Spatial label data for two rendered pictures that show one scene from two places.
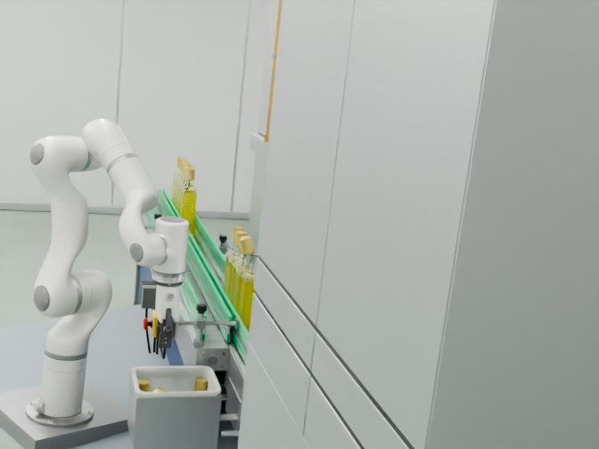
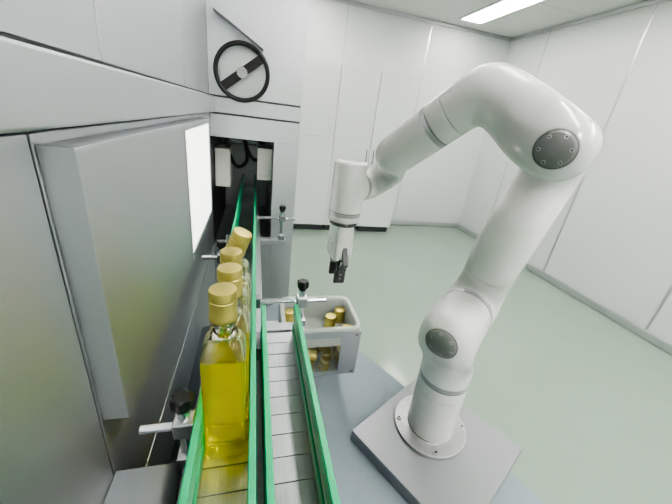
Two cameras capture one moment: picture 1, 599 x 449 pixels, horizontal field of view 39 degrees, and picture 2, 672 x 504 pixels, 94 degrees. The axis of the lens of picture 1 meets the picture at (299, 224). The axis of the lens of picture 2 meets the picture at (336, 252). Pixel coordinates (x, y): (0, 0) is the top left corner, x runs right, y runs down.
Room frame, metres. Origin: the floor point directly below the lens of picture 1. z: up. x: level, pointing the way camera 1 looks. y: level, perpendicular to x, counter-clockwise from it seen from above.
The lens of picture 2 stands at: (2.87, 0.33, 1.54)
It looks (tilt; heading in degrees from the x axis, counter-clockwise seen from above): 23 degrees down; 181
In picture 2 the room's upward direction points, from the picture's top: 7 degrees clockwise
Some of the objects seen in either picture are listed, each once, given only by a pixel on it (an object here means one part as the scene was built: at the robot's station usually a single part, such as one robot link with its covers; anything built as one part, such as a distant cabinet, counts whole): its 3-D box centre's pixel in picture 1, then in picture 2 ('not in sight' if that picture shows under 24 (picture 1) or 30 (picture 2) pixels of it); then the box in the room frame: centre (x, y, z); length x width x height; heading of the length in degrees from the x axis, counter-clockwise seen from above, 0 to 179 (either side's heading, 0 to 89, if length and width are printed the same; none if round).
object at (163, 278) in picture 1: (168, 274); (343, 215); (2.06, 0.32, 1.30); 0.09 x 0.08 x 0.03; 18
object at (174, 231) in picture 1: (169, 244); (349, 185); (2.06, 0.32, 1.39); 0.09 x 0.08 x 0.13; 143
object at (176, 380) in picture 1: (174, 393); (317, 323); (2.09, 0.28, 0.97); 0.22 x 0.17 x 0.09; 107
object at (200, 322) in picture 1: (208, 325); (291, 303); (2.23, 0.22, 1.12); 0.17 x 0.03 x 0.12; 107
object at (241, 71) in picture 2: not in sight; (242, 73); (1.49, -0.16, 1.66); 0.21 x 0.05 x 0.21; 107
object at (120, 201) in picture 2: not in sight; (180, 200); (2.17, -0.07, 1.32); 0.90 x 0.03 x 0.34; 17
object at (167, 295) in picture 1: (166, 297); (341, 237); (2.06, 0.32, 1.24); 0.10 x 0.07 x 0.11; 18
